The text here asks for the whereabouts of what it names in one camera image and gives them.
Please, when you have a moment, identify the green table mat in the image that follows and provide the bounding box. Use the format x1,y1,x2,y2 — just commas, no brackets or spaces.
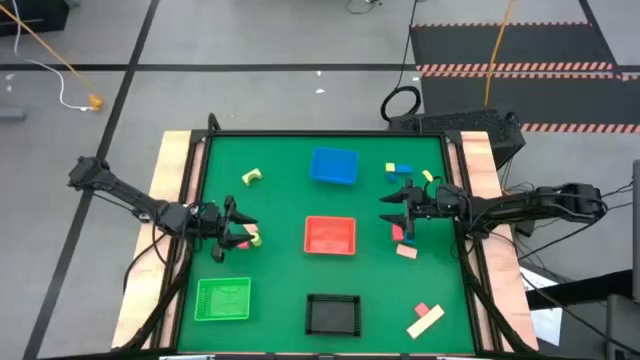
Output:
175,134,476,355

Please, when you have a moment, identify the black computer tower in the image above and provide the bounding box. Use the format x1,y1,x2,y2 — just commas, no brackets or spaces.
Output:
387,108,527,171

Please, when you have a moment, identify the black hazard-striped floor mat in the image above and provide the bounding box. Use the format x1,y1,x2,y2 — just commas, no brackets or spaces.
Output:
421,72,640,134
409,22,617,67

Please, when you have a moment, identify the grey vertical post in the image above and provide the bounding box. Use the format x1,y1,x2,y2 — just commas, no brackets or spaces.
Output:
632,159,640,301

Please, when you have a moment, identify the black plastic basket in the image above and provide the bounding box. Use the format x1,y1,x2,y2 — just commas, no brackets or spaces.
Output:
304,293,362,337

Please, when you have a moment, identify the long natural wood plank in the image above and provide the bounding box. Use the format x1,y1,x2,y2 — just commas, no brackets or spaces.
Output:
405,304,446,341

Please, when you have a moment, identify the orange hanging cable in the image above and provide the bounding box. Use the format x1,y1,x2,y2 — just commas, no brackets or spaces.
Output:
483,0,516,109
0,3,99,99

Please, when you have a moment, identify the blue plastic basket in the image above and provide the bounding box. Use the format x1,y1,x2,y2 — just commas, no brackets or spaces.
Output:
308,146,360,186

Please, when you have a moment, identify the black cabinet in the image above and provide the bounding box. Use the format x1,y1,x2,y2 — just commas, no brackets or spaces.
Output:
0,0,70,37

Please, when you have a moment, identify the red plastic basket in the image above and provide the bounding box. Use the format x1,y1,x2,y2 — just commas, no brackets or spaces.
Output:
303,215,358,257

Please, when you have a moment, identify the green plastic basket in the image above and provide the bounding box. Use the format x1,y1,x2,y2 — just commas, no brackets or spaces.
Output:
193,276,252,322

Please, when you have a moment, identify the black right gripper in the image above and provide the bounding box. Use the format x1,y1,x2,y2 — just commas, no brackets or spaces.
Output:
378,178,471,243

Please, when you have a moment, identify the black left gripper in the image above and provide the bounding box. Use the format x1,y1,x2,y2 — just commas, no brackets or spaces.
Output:
188,195,259,264

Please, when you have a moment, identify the white floor cable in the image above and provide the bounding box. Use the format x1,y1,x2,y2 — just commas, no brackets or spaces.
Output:
12,0,91,111

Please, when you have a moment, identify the white paper sheet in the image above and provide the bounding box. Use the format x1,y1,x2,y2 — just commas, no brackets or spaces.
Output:
519,267,564,347

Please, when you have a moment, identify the dark grey equipment box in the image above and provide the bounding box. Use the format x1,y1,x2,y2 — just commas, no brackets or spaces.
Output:
604,293,640,360

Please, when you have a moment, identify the black coiled floor cable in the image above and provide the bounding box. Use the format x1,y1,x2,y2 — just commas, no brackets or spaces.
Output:
379,0,424,124

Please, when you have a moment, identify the wooden table side board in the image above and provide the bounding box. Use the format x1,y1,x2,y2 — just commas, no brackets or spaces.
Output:
447,130,540,352
110,130,206,350

